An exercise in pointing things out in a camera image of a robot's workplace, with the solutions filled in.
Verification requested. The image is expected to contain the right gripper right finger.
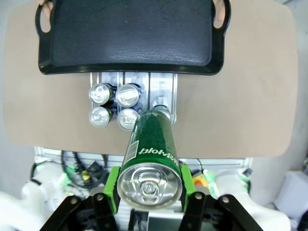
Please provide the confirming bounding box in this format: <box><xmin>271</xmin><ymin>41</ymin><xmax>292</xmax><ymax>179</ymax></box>
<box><xmin>179</xmin><ymin>165</ymin><xmax>264</xmax><ymax>231</ymax></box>

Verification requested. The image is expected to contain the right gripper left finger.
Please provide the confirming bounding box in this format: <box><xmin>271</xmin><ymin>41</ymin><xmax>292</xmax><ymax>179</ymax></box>
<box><xmin>44</xmin><ymin>165</ymin><xmax>121</xmax><ymax>231</ymax></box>

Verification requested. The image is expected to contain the green Chilsung cider can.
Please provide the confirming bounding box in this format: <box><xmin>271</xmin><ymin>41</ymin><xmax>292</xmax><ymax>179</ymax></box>
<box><xmin>117</xmin><ymin>109</ymin><xmax>183</xmax><ymax>212</ymax></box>
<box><xmin>152</xmin><ymin>104</ymin><xmax>173</xmax><ymax>123</ymax></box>

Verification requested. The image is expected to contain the blue Pocari Sweat can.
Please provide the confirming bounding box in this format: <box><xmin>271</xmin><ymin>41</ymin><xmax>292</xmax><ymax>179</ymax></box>
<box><xmin>117</xmin><ymin>108</ymin><xmax>140</xmax><ymax>131</ymax></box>
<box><xmin>115</xmin><ymin>83</ymin><xmax>141</xmax><ymax>108</ymax></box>

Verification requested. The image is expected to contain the black serving tray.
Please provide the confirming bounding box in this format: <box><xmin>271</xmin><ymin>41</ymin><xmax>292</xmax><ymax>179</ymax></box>
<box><xmin>35</xmin><ymin>0</ymin><xmax>232</xmax><ymax>77</ymax></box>

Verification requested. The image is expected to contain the person's left hand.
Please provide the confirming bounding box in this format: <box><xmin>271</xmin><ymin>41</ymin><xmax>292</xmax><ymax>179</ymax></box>
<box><xmin>213</xmin><ymin>0</ymin><xmax>226</xmax><ymax>23</ymax></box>

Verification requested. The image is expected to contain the person's right hand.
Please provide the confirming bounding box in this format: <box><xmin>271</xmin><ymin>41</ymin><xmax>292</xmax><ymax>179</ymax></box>
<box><xmin>39</xmin><ymin>0</ymin><xmax>54</xmax><ymax>18</ymax></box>

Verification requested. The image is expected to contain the yellow red emergency stop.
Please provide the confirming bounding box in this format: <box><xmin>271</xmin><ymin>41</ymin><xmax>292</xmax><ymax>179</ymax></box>
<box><xmin>193</xmin><ymin>171</ymin><xmax>206</xmax><ymax>186</ymax></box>

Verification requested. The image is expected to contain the white box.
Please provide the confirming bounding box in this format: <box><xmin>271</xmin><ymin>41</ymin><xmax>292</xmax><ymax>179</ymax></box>
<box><xmin>274</xmin><ymin>170</ymin><xmax>308</xmax><ymax>218</ymax></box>

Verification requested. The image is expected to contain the black Pepsi can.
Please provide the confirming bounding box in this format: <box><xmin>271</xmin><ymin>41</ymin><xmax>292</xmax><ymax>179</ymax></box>
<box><xmin>89</xmin><ymin>106</ymin><xmax>113</xmax><ymax>128</ymax></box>
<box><xmin>89</xmin><ymin>83</ymin><xmax>113</xmax><ymax>106</ymax></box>

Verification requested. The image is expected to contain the white can dispenser rack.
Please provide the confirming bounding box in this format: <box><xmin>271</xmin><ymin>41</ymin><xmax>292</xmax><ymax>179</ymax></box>
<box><xmin>89</xmin><ymin>71</ymin><xmax>179</xmax><ymax>125</ymax></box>

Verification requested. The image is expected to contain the black cable bundle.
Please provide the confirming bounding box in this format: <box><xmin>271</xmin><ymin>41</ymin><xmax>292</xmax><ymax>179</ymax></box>
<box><xmin>61</xmin><ymin>150</ymin><xmax>110</xmax><ymax>190</ymax></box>

